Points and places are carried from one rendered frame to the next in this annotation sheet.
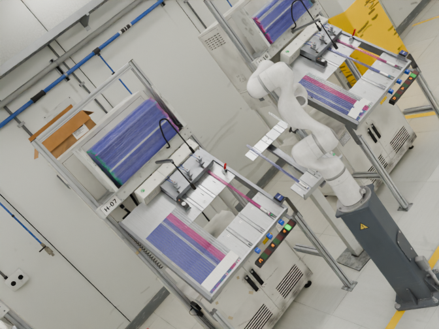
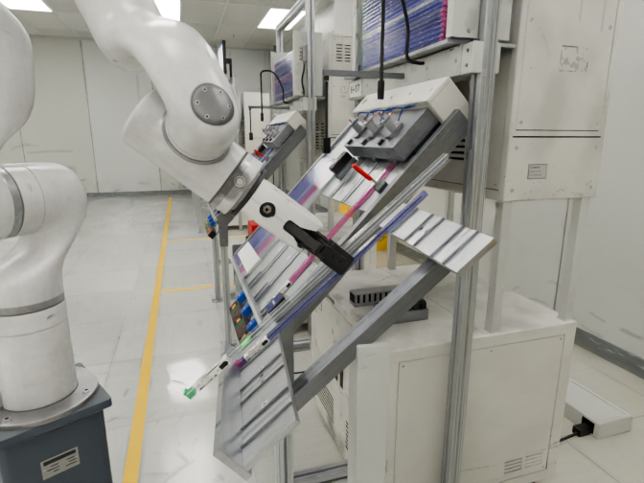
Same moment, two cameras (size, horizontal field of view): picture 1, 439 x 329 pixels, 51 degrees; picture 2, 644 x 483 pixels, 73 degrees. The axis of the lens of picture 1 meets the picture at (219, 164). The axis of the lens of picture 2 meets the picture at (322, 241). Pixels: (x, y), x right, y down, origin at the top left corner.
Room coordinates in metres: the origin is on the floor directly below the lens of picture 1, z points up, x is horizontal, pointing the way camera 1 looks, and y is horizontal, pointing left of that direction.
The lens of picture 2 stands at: (2.66, -1.09, 1.16)
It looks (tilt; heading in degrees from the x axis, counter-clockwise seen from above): 13 degrees down; 95
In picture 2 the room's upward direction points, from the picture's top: straight up
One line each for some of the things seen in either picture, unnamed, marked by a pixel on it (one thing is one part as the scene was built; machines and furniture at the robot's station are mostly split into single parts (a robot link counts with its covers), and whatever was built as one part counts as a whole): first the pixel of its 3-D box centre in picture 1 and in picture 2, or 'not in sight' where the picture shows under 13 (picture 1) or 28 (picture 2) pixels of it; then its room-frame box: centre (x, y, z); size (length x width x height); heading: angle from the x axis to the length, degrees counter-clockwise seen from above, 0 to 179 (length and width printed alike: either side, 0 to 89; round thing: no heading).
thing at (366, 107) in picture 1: (343, 108); not in sight; (3.30, -1.01, 0.65); 1.01 x 0.73 x 1.29; 23
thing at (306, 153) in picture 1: (316, 158); (33, 232); (2.10, -0.39, 1.00); 0.19 x 0.12 x 0.24; 72
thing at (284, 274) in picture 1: (236, 279); (420, 372); (2.90, 0.41, 0.31); 0.70 x 0.65 x 0.62; 113
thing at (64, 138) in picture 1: (76, 120); not in sight; (3.05, 0.53, 1.82); 0.68 x 0.30 x 0.20; 113
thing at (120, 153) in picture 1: (134, 140); (414, 11); (2.81, 0.31, 1.52); 0.51 x 0.13 x 0.27; 113
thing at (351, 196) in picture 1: (344, 186); (34, 351); (2.09, -0.42, 0.79); 0.19 x 0.19 x 0.18
